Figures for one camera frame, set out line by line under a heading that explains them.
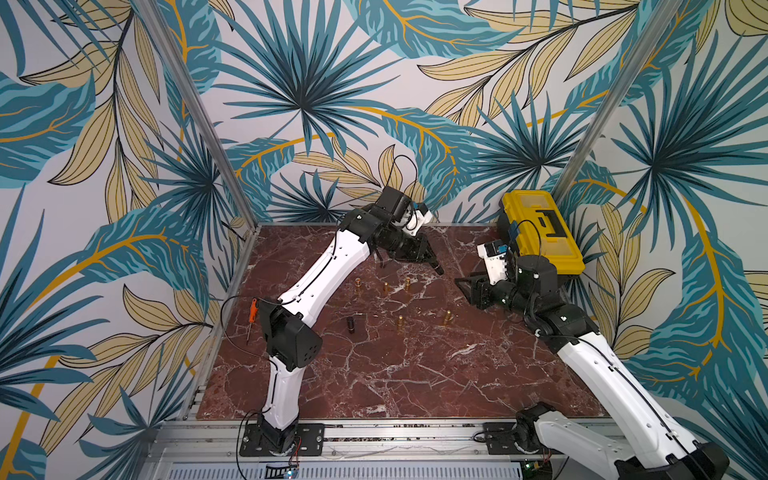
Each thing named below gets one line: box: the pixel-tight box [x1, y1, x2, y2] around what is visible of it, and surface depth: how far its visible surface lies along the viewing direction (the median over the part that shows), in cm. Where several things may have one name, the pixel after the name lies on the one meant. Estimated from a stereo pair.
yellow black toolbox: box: [502, 189, 586, 275], surface depth 99 cm
